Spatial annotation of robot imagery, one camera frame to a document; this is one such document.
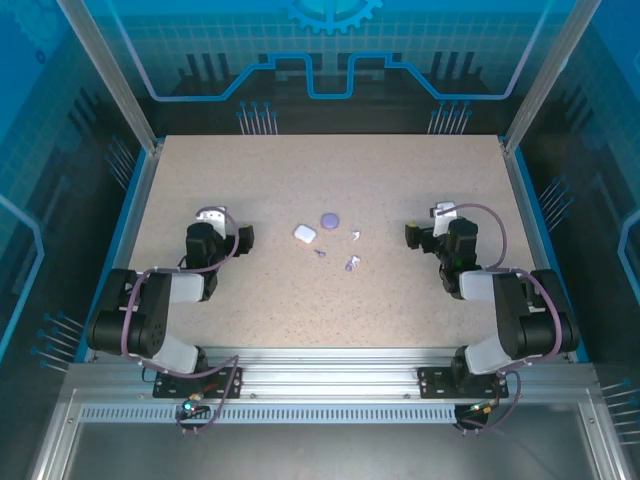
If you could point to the white earbud charging case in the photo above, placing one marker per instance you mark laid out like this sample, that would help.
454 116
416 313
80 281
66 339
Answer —
304 233

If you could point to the purple round earbud charging case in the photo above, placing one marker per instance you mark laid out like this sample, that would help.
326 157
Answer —
330 221

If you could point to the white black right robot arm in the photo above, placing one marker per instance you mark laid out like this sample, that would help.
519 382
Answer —
510 320

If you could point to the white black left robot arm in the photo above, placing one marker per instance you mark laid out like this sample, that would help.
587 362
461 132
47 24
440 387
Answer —
150 320

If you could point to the small connector board green light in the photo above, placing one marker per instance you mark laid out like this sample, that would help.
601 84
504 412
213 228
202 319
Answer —
480 407
191 407

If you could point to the grey metal tray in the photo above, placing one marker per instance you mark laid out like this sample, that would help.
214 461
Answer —
325 450

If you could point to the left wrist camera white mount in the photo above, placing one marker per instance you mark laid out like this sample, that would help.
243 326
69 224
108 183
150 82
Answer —
212 217

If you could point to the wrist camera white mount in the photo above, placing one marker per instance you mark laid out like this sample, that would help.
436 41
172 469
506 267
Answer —
212 217
442 220

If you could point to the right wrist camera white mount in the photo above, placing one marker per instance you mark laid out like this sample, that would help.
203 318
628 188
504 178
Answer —
442 220

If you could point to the blue edged aluminium side rail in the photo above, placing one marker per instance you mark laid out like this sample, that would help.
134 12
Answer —
544 250
124 250

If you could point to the wide aluminium base rail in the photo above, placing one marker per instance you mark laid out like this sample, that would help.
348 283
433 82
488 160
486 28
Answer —
325 370

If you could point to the aluminium frame post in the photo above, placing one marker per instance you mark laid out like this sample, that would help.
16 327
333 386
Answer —
554 75
121 85

